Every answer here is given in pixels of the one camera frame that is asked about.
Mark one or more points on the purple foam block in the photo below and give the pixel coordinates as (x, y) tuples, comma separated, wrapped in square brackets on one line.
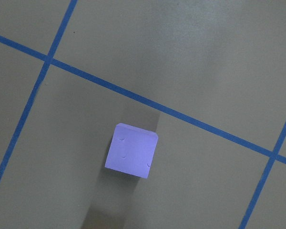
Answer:
[(131, 150)]

